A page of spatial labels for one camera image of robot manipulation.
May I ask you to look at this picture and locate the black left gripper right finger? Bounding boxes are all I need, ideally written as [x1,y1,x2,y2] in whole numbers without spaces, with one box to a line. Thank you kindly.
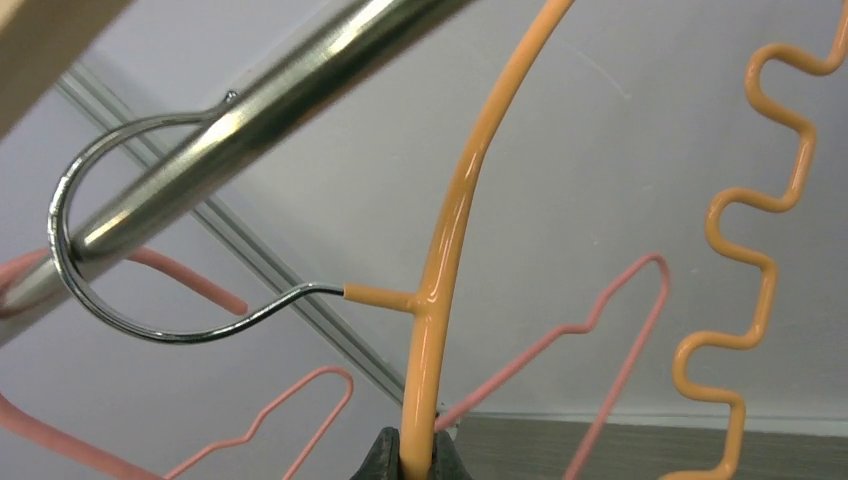
[431,431,472,480]

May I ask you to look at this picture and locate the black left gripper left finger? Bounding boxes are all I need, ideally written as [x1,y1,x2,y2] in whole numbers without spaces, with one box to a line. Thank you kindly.
[350,427,401,480]

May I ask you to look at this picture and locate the wooden hanger with metal hook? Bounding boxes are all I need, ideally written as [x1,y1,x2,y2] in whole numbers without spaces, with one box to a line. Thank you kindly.
[49,1,847,479]

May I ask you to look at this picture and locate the pink wire hanger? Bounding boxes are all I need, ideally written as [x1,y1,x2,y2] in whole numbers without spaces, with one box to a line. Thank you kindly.
[0,246,356,480]

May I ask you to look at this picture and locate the pink hanger with poppy skirt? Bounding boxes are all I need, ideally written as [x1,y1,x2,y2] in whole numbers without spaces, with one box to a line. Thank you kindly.
[434,253,671,479]

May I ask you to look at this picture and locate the metal clothes rail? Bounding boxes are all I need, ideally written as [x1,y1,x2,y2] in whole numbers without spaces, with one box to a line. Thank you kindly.
[1,1,462,344]

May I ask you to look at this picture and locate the wooden clothes rack frame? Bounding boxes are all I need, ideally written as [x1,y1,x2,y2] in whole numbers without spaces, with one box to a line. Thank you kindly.
[1,0,130,137]

